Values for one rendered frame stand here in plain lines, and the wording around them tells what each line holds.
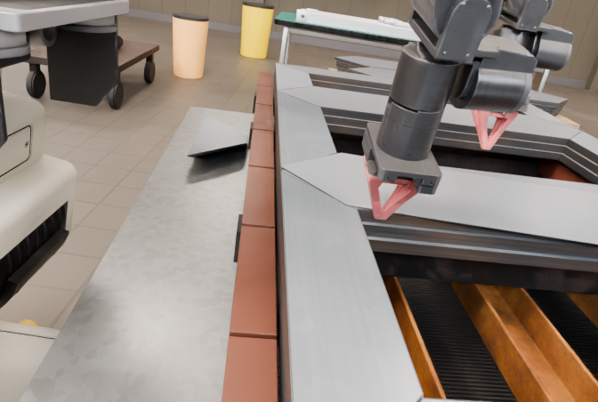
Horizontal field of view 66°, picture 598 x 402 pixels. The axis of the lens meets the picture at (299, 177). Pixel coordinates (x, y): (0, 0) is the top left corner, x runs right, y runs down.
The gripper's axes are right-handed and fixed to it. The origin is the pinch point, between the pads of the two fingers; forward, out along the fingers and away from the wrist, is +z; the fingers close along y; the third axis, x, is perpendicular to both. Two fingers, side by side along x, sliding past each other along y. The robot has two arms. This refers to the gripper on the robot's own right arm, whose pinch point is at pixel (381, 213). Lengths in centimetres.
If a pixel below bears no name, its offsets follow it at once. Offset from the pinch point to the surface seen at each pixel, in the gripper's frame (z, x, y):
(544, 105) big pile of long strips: 18, -73, 92
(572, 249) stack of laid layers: 2.3, -25.5, 0.0
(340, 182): 1.2, 4.1, 7.1
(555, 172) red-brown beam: 16, -52, 44
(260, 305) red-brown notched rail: 1.4, 13.4, -14.4
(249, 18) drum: 133, 50, 558
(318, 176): 1.4, 7.0, 8.3
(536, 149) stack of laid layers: 11, -45, 44
